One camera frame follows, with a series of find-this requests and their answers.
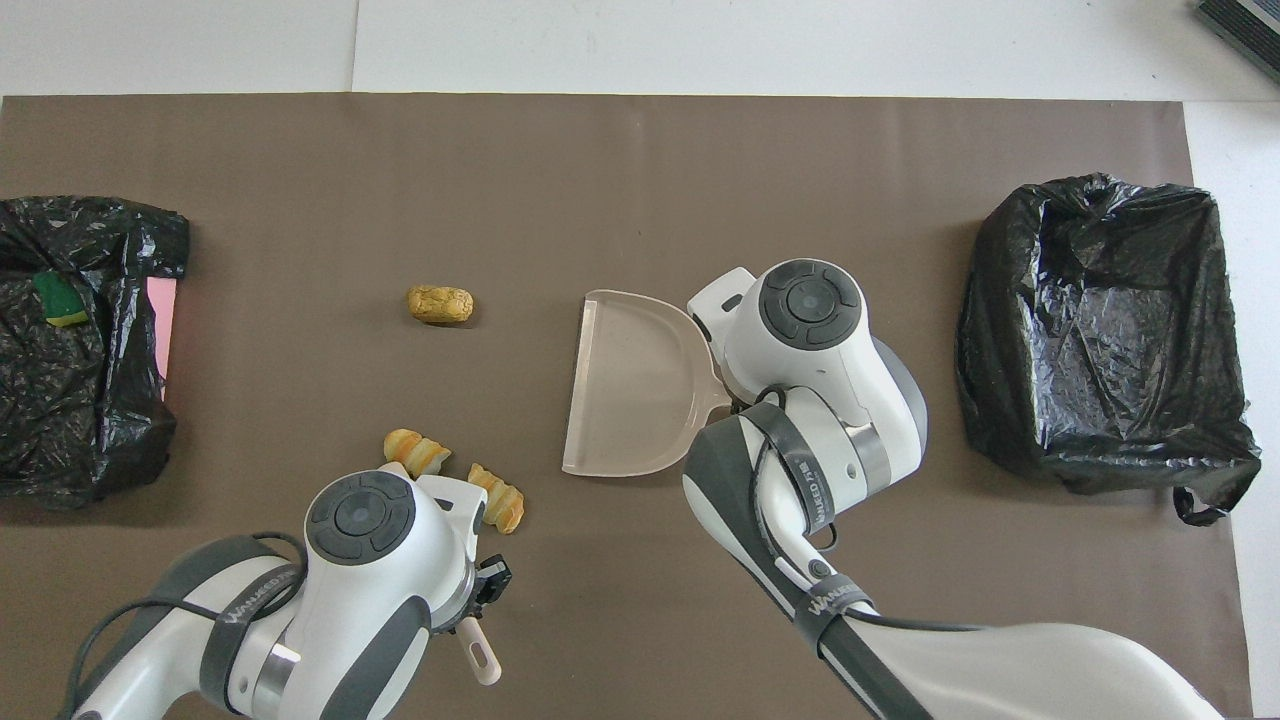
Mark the pale handled black bristle brush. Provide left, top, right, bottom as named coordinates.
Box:
left=455, top=615, right=503, bottom=687

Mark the black trash bag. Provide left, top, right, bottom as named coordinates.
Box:
left=955, top=173, right=1263, bottom=528
left=0, top=196, right=191, bottom=511

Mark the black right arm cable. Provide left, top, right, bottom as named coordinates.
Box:
left=750, top=390, right=986, bottom=633

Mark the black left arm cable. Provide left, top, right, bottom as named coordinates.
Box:
left=65, top=530, right=306, bottom=720

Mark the brown bread roll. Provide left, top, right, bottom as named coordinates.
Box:
left=406, top=285, right=475, bottom=326

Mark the pale pink plastic dustpan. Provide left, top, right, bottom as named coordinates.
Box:
left=561, top=289, right=734, bottom=478

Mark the pink plastic bin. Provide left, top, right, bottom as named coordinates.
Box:
left=146, top=277, right=178, bottom=403

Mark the striped toy croissant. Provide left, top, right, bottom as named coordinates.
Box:
left=466, top=463, right=526, bottom=535
left=384, top=428, right=452, bottom=478

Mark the dark grey ribbed box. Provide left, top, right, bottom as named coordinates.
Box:
left=1190, top=0, right=1280, bottom=83

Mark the green and yellow sponge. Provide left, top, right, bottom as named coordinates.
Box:
left=33, top=270, right=91, bottom=328

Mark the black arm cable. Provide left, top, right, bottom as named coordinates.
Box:
left=750, top=390, right=986, bottom=633
left=65, top=530, right=306, bottom=720

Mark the brown paper table mat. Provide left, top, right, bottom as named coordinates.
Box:
left=0, top=93, right=1253, bottom=720

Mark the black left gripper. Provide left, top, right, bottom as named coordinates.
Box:
left=468, top=553, right=514, bottom=613

